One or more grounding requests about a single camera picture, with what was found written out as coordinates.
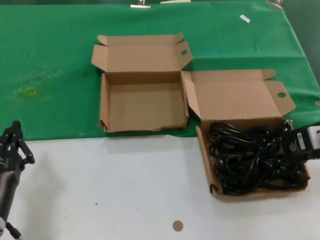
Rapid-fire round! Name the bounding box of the metal binder clip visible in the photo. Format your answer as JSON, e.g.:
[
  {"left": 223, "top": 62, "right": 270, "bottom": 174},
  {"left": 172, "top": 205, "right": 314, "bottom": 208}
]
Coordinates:
[
  {"left": 265, "top": 0, "right": 285, "bottom": 10},
  {"left": 130, "top": 0, "right": 152, "bottom": 9}
]

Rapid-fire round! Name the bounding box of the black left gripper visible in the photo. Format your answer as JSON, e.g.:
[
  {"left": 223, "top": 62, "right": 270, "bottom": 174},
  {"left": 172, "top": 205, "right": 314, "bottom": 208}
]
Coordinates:
[{"left": 0, "top": 120, "right": 36, "bottom": 176}]

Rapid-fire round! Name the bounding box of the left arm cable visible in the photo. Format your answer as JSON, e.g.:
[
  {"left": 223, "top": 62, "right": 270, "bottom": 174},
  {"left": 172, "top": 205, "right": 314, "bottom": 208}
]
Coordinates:
[{"left": 6, "top": 221, "right": 24, "bottom": 240}]

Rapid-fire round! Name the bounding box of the tangle of black power cables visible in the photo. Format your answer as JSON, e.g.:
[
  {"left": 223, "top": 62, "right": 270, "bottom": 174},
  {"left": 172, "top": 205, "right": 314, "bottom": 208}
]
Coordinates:
[{"left": 206, "top": 121, "right": 307, "bottom": 196}]

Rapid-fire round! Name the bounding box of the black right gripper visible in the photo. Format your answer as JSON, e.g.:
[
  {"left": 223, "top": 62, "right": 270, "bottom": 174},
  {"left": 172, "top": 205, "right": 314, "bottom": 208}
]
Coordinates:
[{"left": 282, "top": 119, "right": 311, "bottom": 176}]

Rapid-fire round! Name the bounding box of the open cardboard box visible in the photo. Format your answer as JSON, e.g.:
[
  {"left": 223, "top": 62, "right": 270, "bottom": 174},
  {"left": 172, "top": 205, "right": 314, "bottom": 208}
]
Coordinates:
[
  {"left": 90, "top": 33, "right": 193, "bottom": 133},
  {"left": 181, "top": 69, "right": 311, "bottom": 201}
]

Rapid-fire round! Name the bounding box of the green table cloth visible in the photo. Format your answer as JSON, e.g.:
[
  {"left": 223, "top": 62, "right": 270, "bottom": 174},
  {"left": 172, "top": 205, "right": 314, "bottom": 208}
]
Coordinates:
[{"left": 0, "top": 1, "right": 320, "bottom": 142}]

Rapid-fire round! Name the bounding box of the yellow green ring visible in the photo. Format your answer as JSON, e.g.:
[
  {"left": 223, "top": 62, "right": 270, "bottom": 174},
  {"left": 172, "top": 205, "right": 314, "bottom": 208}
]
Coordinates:
[{"left": 23, "top": 86, "right": 38, "bottom": 97}]

